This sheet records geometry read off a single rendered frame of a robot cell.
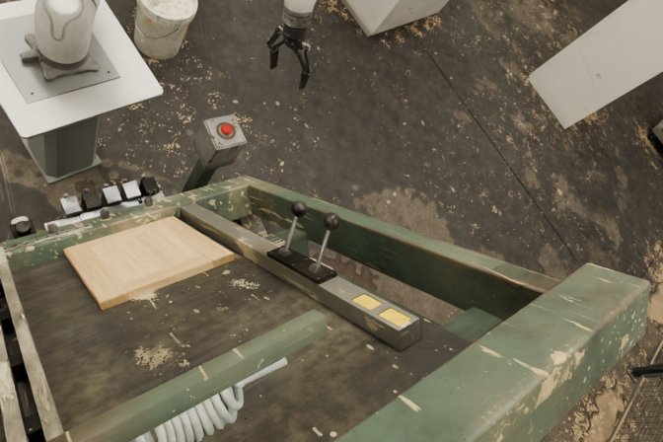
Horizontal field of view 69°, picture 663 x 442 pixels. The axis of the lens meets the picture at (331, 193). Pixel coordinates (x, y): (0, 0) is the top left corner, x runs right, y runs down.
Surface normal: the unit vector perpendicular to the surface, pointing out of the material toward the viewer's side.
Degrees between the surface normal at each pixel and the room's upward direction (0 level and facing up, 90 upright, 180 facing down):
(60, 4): 8
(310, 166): 0
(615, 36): 90
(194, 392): 35
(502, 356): 55
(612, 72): 90
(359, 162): 0
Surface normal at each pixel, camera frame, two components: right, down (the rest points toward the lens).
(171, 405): 0.62, 0.19
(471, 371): -0.10, -0.95
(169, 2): 0.44, -0.39
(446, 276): -0.78, 0.26
